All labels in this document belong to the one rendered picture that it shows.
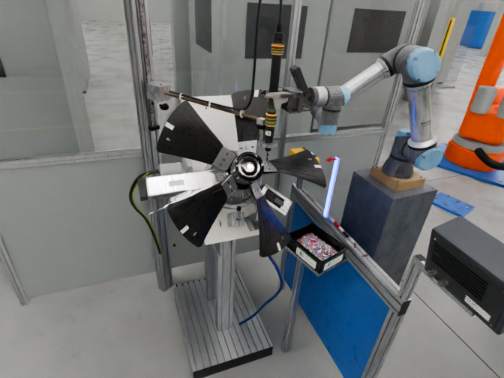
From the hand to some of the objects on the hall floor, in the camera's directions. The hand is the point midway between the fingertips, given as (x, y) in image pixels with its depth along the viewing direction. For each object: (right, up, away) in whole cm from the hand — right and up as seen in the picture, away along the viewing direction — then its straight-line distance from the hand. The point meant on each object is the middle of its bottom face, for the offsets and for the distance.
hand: (265, 92), depth 118 cm
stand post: (-31, -113, +99) cm, 153 cm away
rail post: (+46, -149, +47) cm, 163 cm away
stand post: (-22, -124, +81) cm, 150 cm away
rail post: (+16, -106, +115) cm, 157 cm away
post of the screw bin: (+14, -130, +74) cm, 151 cm away
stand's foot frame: (-26, -119, +88) cm, 150 cm away
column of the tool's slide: (-66, -104, +110) cm, 165 cm away
